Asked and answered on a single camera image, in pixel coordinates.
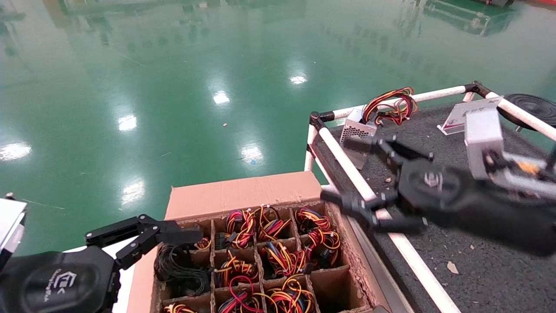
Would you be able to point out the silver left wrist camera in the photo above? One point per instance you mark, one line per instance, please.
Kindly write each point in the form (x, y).
(11, 226)

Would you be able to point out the black foam cart tray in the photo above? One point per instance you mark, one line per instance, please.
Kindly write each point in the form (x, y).
(347, 167)

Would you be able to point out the black round floor base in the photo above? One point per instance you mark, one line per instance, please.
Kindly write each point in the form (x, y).
(534, 106)

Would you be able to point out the black foam cart mat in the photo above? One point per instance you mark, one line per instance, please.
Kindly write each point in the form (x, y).
(434, 130)

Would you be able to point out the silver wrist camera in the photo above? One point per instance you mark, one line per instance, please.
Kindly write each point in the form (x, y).
(482, 134)
(11, 226)

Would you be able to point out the clear acrylic sign holder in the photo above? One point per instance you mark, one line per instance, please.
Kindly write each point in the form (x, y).
(454, 119)

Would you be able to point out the brown cardboard divider box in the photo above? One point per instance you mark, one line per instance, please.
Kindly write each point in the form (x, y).
(239, 191)

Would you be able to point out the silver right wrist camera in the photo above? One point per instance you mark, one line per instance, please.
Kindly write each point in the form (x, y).
(482, 134)

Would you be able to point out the small tan wood chip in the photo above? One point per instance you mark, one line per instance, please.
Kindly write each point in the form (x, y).
(452, 267)

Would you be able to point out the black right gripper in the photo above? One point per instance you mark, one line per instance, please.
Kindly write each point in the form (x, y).
(460, 204)

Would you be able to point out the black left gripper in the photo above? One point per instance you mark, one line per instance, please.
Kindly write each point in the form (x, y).
(56, 282)

